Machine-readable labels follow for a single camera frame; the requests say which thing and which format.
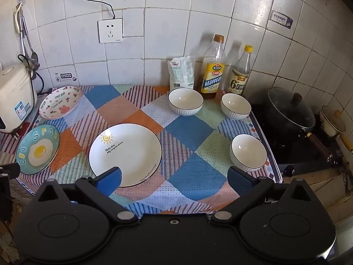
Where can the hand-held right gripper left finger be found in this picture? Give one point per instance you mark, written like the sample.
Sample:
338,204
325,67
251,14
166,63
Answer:
111,180

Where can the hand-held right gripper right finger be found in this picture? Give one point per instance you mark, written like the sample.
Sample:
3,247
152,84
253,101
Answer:
240,182

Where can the white ribbed bowl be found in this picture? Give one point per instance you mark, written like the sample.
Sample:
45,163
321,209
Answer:
235,105
184,99
248,149

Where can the white plate with sun print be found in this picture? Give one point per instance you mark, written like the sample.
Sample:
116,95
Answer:
129,149

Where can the blue fried egg plate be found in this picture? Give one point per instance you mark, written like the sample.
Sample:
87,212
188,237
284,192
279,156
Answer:
38,151

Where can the floral bear print dish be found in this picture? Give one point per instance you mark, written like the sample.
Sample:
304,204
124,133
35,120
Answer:
59,102

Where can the black gas stove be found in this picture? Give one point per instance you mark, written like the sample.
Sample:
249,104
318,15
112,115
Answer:
278,146

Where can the checkered tablecloth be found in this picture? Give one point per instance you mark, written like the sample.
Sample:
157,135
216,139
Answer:
187,132

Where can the black wok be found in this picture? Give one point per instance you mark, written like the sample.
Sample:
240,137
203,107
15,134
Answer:
320,145

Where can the glass wok lid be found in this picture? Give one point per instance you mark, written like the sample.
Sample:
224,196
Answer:
289,109

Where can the white rice cooker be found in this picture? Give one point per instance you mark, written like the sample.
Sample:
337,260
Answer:
13,93

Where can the yellow cap vinegar bottle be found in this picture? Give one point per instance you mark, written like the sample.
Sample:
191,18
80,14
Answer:
239,82

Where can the yellow label oil bottle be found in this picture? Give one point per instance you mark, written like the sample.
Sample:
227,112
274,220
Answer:
212,81

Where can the cream enamel pot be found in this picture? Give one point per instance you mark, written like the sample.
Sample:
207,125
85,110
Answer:
332,121

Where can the white salt bag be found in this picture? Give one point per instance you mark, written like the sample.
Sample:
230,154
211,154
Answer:
180,71

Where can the metal hanging spoon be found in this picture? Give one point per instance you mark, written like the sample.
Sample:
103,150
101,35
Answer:
31,56

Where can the small white wall label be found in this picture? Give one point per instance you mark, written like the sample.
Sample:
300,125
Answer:
64,76

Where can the white wall socket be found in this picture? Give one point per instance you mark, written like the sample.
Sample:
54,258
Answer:
110,30

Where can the white blue wall sticker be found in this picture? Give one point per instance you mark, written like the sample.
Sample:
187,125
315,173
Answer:
281,20

